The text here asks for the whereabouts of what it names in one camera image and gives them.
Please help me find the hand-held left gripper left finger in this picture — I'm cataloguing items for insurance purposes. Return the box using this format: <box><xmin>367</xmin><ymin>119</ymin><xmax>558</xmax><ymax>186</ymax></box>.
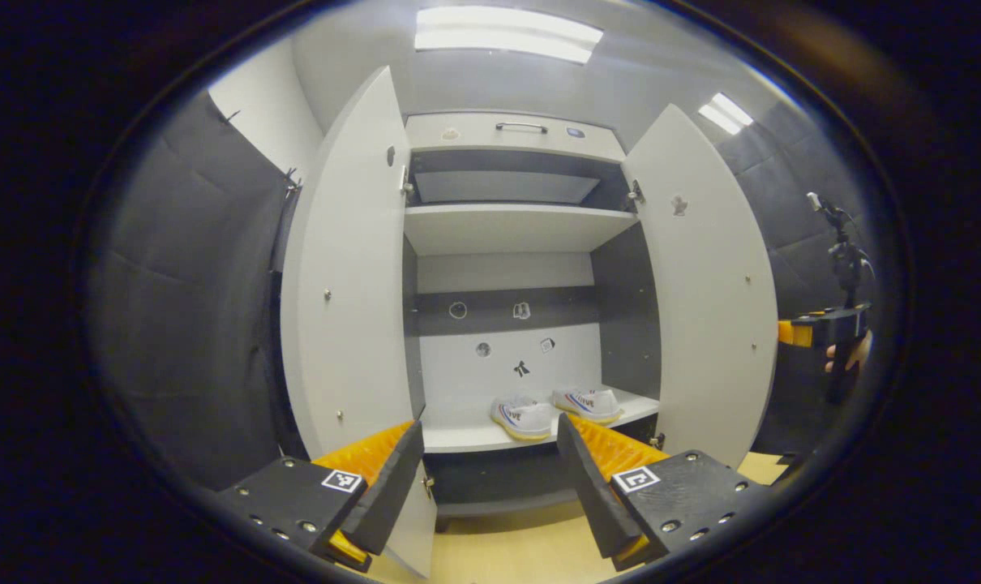
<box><xmin>215</xmin><ymin>419</ymin><xmax>426</xmax><ymax>575</ymax></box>

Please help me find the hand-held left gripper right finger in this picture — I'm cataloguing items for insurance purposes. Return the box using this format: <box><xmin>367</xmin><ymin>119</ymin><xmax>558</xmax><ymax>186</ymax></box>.
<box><xmin>555</xmin><ymin>412</ymin><xmax>771</xmax><ymax>573</ymax></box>

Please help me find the white striped shoe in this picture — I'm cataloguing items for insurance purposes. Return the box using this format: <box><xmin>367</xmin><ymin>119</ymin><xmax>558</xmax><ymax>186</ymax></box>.
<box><xmin>490</xmin><ymin>396</ymin><xmax>558</xmax><ymax>441</ymax></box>
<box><xmin>551</xmin><ymin>386</ymin><xmax>623</xmax><ymax>425</ymax></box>

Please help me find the white cabinet door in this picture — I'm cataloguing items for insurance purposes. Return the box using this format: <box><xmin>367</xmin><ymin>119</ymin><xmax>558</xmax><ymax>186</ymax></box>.
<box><xmin>280</xmin><ymin>67</ymin><xmax>439</xmax><ymax>578</ymax></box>
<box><xmin>623</xmin><ymin>104</ymin><xmax>780</xmax><ymax>470</ymax></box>

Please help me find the white shoe cabinet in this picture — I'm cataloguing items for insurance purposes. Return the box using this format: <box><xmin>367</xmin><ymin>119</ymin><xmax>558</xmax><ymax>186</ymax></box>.
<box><xmin>401</xmin><ymin>112</ymin><xmax>663</xmax><ymax>520</ymax></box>

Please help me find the white cabinet drawer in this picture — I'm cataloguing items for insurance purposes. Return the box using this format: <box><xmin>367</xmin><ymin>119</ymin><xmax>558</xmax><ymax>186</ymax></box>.
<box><xmin>405</xmin><ymin>112</ymin><xmax>628</xmax><ymax>161</ymax></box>

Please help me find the small ceiling light panel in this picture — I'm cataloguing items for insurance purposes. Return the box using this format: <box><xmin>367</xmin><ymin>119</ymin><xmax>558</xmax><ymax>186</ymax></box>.
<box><xmin>698</xmin><ymin>92</ymin><xmax>755</xmax><ymax>135</ymax></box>

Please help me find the large ceiling light panel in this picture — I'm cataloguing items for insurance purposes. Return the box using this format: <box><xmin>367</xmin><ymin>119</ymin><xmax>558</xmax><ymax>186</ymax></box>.
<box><xmin>414</xmin><ymin>6</ymin><xmax>604</xmax><ymax>65</ymax></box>

